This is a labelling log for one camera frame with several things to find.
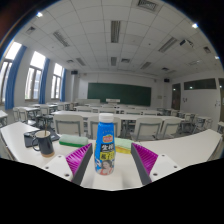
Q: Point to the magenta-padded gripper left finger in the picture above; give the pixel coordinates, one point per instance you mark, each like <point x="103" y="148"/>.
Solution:
<point x="56" y="166"/>

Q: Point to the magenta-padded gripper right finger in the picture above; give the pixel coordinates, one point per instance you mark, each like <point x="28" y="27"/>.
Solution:
<point x="163" y="165"/>

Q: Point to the blue white-capped drink bottle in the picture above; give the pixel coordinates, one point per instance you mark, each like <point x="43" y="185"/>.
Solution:
<point x="105" y="146"/>

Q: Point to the dark blue mug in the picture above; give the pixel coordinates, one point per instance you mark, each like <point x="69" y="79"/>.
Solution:
<point x="45" y="145"/>

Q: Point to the gold stirring stick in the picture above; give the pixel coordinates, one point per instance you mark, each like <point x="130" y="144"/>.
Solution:
<point x="45" y="128"/>

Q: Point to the group of classroom chairs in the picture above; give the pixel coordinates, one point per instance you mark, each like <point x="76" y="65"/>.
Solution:
<point x="146" y="126"/>

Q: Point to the dark classroom door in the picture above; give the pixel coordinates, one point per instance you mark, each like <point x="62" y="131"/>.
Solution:
<point x="176" y="96"/>

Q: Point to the blue window curtain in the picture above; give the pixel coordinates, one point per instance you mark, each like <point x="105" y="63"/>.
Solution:
<point x="63" y="85"/>
<point x="14" y="76"/>
<point x="44" y="81"/>

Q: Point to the white lectern desk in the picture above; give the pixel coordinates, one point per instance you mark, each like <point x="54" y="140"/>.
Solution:
<point x="113" y="100"/>

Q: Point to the tall classroom window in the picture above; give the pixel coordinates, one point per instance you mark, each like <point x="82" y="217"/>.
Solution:
<point x="56" y="80"/>
<point x="6" y="70"/>
<point x="35" y="76"/>

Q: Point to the ceiling projector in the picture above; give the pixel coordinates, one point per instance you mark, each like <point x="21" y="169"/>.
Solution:
<point x="186" y="42"/>

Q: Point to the group of ceiling lights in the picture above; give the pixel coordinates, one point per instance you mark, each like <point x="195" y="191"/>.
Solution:
<point x="115" y="31"/>

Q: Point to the black wall speaker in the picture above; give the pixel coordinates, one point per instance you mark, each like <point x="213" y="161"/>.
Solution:
<point x="74" y="72"/>
<point x="166" y="80"/>

